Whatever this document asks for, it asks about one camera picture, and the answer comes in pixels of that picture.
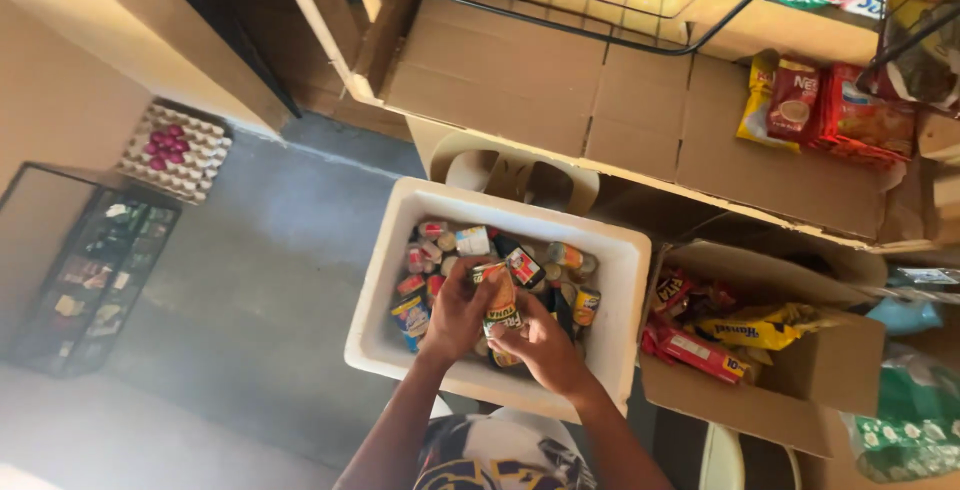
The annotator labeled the person's right hand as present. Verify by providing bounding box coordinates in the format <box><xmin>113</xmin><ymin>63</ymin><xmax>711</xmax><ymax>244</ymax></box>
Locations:
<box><xmin>487</xmin><ymin>292</ymin><xmax>598</xmax><ymax>403</ymax></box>

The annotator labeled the person's left hand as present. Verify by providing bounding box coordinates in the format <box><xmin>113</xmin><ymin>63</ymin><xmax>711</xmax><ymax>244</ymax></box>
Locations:
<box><xmin>417</xmin><ymin>256</ymin><xmax>502</xmax><ymax>365</ymax></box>

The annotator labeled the green and yellow can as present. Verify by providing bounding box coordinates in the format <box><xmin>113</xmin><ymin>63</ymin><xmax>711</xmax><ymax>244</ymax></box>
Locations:
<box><xmin>470</xmin><ymin>260</ymin><xmax>524</xmax><ymax>338</ymax></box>

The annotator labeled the heap of assorted cans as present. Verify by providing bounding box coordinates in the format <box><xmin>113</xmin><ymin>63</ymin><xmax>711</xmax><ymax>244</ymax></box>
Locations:
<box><xmin>390</xmin><ymin>220</ymin><xmax>603</xmax><ymax>370</ymax></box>

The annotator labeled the dark bottle with red label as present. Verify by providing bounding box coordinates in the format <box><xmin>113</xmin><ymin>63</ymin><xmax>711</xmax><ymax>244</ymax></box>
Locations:
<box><xmin>491</xmin><ymin>231</ymin><xmax>548</xmax><ymax>290</ymax></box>

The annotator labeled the blue and yellow can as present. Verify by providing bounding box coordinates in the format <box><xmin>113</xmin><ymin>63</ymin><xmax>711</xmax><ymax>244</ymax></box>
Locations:
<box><xmin>390</xmin><ymin>295</ymin><xmax>432</xmax><ymax>353</ymax></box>

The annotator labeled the white foam box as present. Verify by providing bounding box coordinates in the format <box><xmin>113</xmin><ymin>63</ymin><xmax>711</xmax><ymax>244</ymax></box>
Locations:
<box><xmin>344</xmin><ymin>176</ymin><xmax>653</xmax><ymax>424</ymax></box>

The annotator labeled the cream plastic chair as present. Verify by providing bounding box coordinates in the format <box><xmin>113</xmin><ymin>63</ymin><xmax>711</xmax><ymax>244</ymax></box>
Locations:
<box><xmin>428</xmin><ymin>130</ymin><xmax>602</xmax><ymax>217</ymax></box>

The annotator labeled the person's white printed shirt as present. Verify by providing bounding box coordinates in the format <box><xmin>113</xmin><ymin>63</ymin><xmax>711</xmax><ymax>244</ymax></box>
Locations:
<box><xmin>408</xmin><ymin>395</ymin><xmax>599</xmax><ymax>490</ymax></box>

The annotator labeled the dark red snack packet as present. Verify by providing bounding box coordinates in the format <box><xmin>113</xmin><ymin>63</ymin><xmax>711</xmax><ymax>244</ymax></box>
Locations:
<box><xmin>651</xmin><ymin>269</ymin><xmax>695</xmax><ymax>317</ymax></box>

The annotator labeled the red biscuit packet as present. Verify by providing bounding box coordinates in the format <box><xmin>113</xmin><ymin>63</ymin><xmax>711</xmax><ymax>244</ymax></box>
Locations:
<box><xmin>643</xmin><ymin>322</ymin><xmax>753</xmax><ymax>385</ymax></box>

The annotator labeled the cardboard-lined wooden shelf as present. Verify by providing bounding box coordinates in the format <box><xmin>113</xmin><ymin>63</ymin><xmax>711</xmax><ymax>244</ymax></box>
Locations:
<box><xmin>266</xmin><ymin>0</ymin><xmax>960</xmax><ymax>254</ymax></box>

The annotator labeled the yellow snack packet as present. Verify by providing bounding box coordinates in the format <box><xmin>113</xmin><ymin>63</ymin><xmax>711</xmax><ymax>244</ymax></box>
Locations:
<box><xmin>691</xmin><ymin>302</ymin><xmax>845</xmax><ymax>352</ymax></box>

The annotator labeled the white plastic chair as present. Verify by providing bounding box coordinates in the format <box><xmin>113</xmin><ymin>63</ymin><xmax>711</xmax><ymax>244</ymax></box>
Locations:
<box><xmin>698</xmin><ymin>421</ymin><xmax>804</xmax><ymax>490</ymax></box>

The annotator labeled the brown cardboard box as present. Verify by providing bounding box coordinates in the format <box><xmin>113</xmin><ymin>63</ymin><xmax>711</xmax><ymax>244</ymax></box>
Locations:
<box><xmin>639</xmin><ymin>239</ymin><xmax>888</xmax><ymax>460</ymax></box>

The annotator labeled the egg tray with pink eggs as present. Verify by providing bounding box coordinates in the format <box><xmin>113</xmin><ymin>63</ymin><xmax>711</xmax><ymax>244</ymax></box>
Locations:
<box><xmin>116</xmin><ymin>100</ymin><xmax>234</xmax><ymax>206</ymax></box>

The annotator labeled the dark red coffee packet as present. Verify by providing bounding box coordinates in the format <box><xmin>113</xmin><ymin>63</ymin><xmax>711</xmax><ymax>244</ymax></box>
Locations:
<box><xmin>765</xmin><ymin>55</ymin><xmax>823</xmax><ymax>143</ymax></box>

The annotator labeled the light blue plastic bag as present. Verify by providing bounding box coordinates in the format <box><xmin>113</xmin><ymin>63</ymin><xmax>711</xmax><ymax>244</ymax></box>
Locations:
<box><xmin>866</xmin><ymin>296</ymin><xmax>945</xmax><ymax>337</ymax></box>

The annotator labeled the green floral plastic bag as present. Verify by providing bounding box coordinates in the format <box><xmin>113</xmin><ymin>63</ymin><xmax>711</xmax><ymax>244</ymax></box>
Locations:
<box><xmin>841</xmin><ymin>343</ymin><xmax>960</xmax><ymax>484</ymax></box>

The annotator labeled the red noodle packet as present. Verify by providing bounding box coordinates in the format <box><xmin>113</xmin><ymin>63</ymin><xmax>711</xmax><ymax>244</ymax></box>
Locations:
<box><xmin>810</xmin><ymin>62</ymin><xmax>918</xmax><ymax>170</ymax></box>

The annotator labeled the black wire basket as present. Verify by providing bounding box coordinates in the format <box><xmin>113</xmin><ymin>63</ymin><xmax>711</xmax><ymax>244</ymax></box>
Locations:
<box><xmin>361</xmin><ymin>0</ymin><xmax>813</xmax><ymax>58</ymax></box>

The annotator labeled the black wire rack of goods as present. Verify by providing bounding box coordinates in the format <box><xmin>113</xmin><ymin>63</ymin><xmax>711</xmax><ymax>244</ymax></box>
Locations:
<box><xmin>0</xmin><ymin>162</ymin><xmax>183</xmax><ymax>379</ymax></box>

